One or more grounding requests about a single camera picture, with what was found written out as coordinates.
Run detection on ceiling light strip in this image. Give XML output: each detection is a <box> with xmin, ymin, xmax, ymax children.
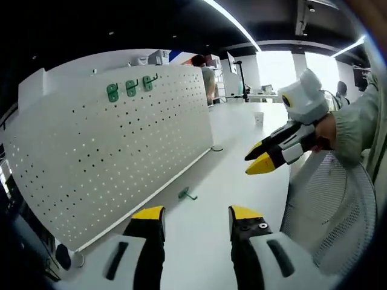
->
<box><xmin>201</xmin><ymin>0</ymin><xmax>261</xmax><ymax>53</ymax></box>
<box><xmin>331</xmin><ymin>34</ymin><xmax>367</xmax><ymax>59</ymax></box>

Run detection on translucent storage bins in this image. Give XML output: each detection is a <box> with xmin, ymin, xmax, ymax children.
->
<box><xmin>132</xmin><ymin>50</ymin><xmax>170</xmax><ymax>66</ymax></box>

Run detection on grey mesh office chair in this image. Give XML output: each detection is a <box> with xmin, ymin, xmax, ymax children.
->
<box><xmin>279</xmin><ymin>150</ymin><xmax>378</xmax><ymax>273</ymax></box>

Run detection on black monitor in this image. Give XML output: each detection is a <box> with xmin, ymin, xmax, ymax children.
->
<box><xmin>352</xmin><ymin>67</ymin><xmax>372</xmax><ymax>92</ymax></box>

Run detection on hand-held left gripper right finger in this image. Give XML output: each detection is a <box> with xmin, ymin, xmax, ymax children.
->
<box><xmin>228</xmin><ymin>205</ymin><xmax>342</xmax><ymax>290</ymax></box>

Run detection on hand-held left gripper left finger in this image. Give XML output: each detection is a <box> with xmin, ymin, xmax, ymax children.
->
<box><xmin>56</xmin><ymin>205</ymin><xmax>166</xmax><ymax>290</ymax></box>

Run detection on person's torso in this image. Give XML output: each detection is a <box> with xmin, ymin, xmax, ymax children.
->
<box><xmin>361</xmin><ymin>36</ymin><xmax>387</xmax><ymax>194</ymax></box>

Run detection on red blue wall banner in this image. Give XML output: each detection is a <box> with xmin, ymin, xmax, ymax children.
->
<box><xmin>167</xmin><ymin>50</ymin><xmax>195</xmax><ymax>66</ymax></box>

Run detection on white counter partition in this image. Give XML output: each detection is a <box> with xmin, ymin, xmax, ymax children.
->
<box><xmin>18</xmin><ymin>48</ymin><xmax>200</xmax><ymax>105</ymax></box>

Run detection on white pegboard mounting plate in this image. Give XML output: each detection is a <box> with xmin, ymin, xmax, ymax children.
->
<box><xmin>2</xmin><ymin>65</ymin><xmax>224</xmax><ymax>268</ymax></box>

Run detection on person's right hand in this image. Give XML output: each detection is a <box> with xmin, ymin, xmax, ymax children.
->
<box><xmin>313</xmin><ymin>111</ymin><xmax>337</xmax><ymax>152</ymax></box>

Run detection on green hook assembly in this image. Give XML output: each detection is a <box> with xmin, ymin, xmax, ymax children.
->
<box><xmin>177</xmin><ymin>186</ymin><xmax>198</xmax><ymax>201</ymax></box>
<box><xmin>106</xmin><ymin>83</ymin><xmax>119</xmax><ymax>103</ymax></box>
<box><xmin>125</xmin><ymin>79</ymin><xmax>138</xmax><ymax>98</ymax></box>
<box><xmin>142</xmin><ymin>73</ymin><xmax>158</xmax><ymax>92</ymax></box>

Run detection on black tripod stand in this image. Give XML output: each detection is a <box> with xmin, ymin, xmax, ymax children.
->
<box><xmin>230</xmin><ymin>60</ymin><xmax>252</xmax><ymax>104</ymax></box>

